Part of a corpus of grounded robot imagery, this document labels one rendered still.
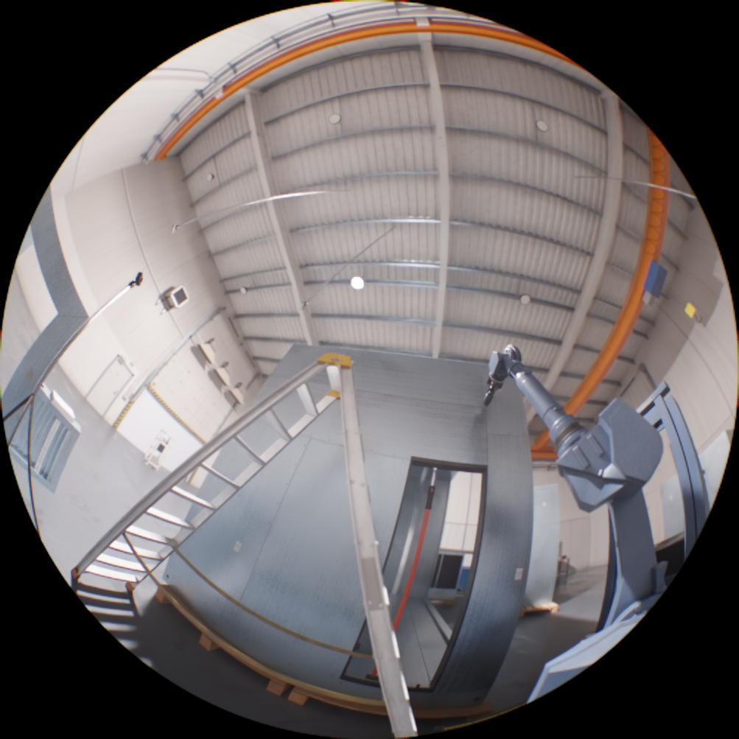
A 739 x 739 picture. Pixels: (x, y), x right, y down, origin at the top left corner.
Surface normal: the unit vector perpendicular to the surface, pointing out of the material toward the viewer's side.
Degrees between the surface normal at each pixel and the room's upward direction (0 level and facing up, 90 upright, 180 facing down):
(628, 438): 90
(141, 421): 90
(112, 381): 90
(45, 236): 90
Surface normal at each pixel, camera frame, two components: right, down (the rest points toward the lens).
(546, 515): -0.42, -0.71
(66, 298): 0.96, 0.12
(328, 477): -0.10, -0.71
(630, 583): -0.66, -0.72
